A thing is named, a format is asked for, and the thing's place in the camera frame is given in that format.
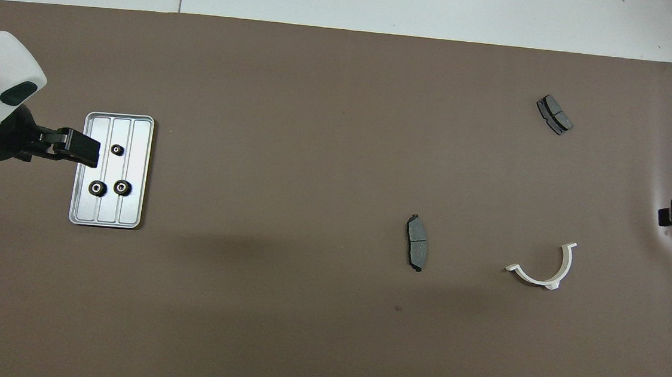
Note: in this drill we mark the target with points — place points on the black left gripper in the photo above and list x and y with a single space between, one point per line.
13 139

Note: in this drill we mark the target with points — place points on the small black bearing gear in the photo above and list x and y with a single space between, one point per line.
117 149

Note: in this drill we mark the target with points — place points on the silver metal tray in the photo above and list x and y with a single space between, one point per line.
133 214

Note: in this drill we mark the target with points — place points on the wide grey brake pad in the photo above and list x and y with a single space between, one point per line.
554 114

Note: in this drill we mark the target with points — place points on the brown table mat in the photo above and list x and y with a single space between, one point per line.
287 119

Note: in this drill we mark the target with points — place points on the slim grey brake pad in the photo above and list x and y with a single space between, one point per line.
417 243

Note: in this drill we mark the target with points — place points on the white curved plastic bracket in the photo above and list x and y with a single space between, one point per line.
550 284

